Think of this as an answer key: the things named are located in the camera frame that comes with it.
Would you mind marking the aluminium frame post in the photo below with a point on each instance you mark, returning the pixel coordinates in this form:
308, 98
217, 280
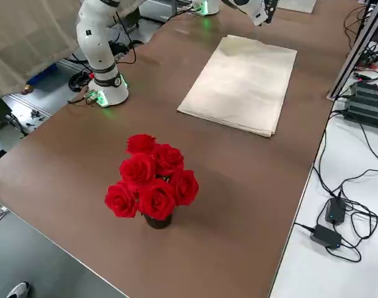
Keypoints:
353, 49

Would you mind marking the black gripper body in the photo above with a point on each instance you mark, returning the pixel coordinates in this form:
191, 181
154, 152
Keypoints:
270, 10

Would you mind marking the beige tablecloth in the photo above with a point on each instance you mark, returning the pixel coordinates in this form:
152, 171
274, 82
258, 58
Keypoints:
241, 83

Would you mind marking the black vase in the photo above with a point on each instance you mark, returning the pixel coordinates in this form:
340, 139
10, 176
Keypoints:
157, 222

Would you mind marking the beige mesh curtain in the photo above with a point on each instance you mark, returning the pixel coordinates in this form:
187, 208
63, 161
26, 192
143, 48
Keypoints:
27, 40

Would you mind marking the person's shoe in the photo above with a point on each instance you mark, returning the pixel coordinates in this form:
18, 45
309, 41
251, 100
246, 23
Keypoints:
18, 290

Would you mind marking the black power adapter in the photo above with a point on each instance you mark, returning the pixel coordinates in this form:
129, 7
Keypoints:
335, 211
326, 236

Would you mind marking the blue plastic crate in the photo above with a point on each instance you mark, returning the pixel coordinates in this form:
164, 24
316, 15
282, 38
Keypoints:
44, 73

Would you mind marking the clear plastic bin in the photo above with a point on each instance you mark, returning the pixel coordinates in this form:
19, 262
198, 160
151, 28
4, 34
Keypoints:
297, 4

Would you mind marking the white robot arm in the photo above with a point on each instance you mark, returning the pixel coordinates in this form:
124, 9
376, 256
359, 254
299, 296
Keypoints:
255, 14
97, 46

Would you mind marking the black ribbed power brick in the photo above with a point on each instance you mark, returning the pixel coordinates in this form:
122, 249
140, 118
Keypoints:
373, 93
365, 116

